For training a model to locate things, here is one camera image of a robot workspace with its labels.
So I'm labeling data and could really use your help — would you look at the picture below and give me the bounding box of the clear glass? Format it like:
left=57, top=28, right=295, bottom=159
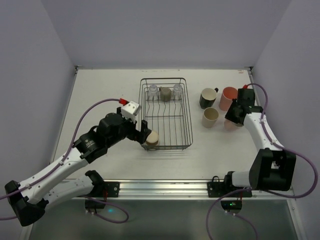
left=172, top=84, right=183, bottom=100
left=147, top=84, right=159, bottom=100

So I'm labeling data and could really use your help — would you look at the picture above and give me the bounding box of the pink tall cup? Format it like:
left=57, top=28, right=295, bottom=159
left=219, top=86, right=238, bottom=111

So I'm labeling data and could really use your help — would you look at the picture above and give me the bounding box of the beige brown cup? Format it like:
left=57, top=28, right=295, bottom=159
left=145, top=130, right=159, bottom=146

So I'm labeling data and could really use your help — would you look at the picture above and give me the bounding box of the black mug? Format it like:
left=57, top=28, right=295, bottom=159
left=199, top=87, right=219, bottom=110

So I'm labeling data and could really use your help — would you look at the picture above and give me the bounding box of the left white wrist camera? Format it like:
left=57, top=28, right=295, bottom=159
left=120, top=101, right=141, bottom=122

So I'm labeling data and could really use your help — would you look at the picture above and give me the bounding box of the aluminium mounting rail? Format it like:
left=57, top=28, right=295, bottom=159
left=62, top=178, right=293, bottom=201

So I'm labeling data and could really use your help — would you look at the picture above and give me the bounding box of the wire dish rack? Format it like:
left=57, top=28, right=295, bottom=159
left=138, top=77, right=193, bottom=151

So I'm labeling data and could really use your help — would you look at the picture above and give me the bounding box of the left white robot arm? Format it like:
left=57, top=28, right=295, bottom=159
left=4, top=107, right=152, bottom=227

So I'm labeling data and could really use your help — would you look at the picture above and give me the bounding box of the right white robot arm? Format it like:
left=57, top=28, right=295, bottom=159
left=224, top=88, right=297, bottom=191

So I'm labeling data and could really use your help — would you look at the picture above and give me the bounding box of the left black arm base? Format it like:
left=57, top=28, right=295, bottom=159
left=84, top=181, right=120, bottom=212

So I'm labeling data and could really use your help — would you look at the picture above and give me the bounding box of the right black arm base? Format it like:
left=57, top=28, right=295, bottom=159
left=207, top=173, right=253, bottom=214

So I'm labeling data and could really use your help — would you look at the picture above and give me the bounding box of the beige tall cup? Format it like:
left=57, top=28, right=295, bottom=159
left=201, top=107, right=219, bottom=128

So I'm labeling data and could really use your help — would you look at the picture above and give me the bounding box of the pink glass cup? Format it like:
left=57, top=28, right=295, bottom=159
left=224, top=119, right=242, bottom=132

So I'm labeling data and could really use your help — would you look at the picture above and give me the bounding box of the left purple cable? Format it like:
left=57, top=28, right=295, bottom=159
left=0, top=98, right=130, bottom=224

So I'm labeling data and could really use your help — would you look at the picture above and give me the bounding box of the grey-beige small mug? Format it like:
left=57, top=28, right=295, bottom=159
left=159, top=87, right=172, bottom=102

